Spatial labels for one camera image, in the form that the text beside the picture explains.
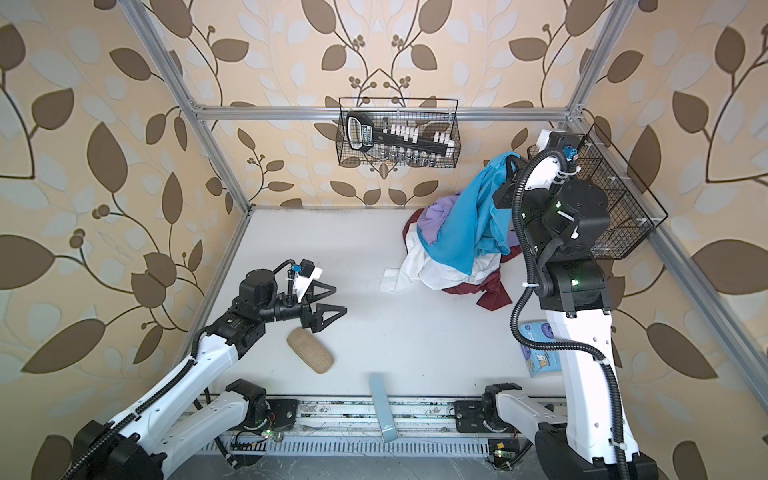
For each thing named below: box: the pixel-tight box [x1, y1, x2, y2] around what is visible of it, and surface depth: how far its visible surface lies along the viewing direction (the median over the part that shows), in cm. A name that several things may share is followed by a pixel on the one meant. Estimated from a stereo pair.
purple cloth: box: [417, 193, 462, 245], surface depth 88 cm
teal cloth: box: [417, 152, 521, 276], surface depth 72 cm
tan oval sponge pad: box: [286, 326, 335, 374], surface depth 84 cm
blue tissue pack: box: [520, 322, 562, 378], surface depth 80 cm
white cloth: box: [379, 224, 502, 294], surface depth 98 cm
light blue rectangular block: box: [369, 374, 398, 443], surface depth 77 cm
